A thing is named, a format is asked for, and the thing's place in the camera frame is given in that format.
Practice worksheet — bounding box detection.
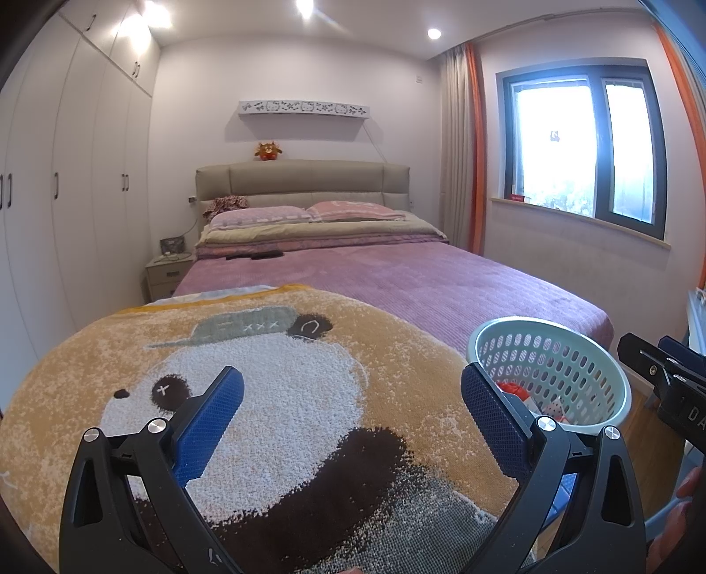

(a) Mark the floral cloth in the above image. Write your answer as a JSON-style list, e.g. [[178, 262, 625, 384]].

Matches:
[[201, 196, 246, 217]]

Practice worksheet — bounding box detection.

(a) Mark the teal perforated plastic basket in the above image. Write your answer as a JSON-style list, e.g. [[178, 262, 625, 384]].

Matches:
[[468, 316, 632, 437]]

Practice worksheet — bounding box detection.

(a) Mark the panda printed blanket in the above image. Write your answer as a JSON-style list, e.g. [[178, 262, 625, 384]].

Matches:
[[0, 284, 533, 574]]

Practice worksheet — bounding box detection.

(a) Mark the beige and orange curtain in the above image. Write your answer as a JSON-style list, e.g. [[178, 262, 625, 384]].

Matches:
[[438, 43, 486, 256], [653, 16, 706, 185]]

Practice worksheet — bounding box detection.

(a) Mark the olive folded quilt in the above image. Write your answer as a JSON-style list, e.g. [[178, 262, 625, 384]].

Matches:
[[195, 217, 449, 250]]

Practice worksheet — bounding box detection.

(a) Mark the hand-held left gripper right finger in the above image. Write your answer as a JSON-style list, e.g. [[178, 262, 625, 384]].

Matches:
[[460, 361, 647, 574]]

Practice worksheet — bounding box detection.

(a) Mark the blue plastic stool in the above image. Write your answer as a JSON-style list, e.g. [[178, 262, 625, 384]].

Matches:
[[543, 472, 580, 517]]

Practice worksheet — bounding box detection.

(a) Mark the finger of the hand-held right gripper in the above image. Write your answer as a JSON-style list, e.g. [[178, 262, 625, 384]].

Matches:
[[618, 332, 672, 384], [658, 336, 706, 381]]

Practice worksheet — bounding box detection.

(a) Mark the red snack wrapper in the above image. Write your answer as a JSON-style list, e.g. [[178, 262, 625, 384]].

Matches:
[[499, 383, 538, 415]]

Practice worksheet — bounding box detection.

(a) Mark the beige padded headboard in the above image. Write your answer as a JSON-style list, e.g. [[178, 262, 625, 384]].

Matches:
[[195, 160, 412, 219]]

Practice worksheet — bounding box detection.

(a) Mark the stone window sill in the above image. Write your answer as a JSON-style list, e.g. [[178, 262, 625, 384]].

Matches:
[[490, 197, 671, 249]]

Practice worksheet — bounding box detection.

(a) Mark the pink pillow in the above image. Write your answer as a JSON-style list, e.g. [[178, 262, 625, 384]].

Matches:
[[306, 200, 406, 223]]

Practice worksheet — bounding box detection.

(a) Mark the beige nightstand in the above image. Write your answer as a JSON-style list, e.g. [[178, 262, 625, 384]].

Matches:
[[145, 255, 195, 302]]

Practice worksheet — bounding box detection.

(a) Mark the person's right hand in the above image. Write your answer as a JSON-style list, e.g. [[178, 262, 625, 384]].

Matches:
[[646, 466, 706, 574]]

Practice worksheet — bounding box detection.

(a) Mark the white wardrobe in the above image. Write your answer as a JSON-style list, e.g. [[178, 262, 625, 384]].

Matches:
[[0, 0, 163, 415]]

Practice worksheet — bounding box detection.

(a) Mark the dark framed window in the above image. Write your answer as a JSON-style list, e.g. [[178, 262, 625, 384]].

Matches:
[[496, 65, 668, 241]]

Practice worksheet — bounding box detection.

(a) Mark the purple bedspread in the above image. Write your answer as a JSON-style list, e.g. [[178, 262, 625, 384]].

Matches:
[[173, 243, 614, 359]]

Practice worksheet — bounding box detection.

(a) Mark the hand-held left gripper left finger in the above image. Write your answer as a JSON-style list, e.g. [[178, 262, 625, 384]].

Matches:
[[58, 364, 246, 574]]

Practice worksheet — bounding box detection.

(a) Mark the mauve pillow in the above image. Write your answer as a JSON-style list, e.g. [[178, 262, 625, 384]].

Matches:
[[208, 206, 310, 230]]

